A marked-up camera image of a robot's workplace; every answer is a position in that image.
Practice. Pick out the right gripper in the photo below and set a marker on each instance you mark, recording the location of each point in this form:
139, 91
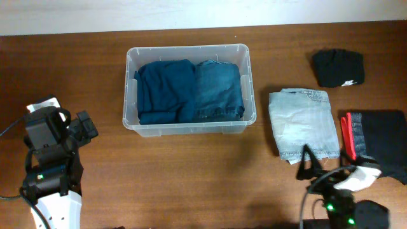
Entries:
321, 175

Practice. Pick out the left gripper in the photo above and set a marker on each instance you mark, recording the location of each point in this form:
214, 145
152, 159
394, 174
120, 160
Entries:
84, 124

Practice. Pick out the light blue jeans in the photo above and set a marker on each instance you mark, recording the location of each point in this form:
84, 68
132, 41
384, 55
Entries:
299, 117

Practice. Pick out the black garment with red trim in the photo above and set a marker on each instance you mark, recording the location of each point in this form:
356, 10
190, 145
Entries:
380, 135

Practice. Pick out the teal blue shirt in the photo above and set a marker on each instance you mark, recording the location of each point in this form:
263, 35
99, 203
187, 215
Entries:
166, 92

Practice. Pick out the dark blue jeans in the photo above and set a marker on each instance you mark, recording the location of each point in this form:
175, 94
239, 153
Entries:
219, 94

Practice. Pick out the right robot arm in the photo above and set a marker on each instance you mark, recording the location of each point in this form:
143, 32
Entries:
342, 210

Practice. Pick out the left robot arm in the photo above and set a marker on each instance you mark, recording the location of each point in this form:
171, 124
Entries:
52, 186

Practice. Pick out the folded black Nike garment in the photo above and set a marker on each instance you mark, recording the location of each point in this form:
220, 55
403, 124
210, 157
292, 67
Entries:
338, 68

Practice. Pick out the clear plastic storage bin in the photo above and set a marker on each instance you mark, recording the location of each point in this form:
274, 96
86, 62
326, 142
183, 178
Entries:
237, 54

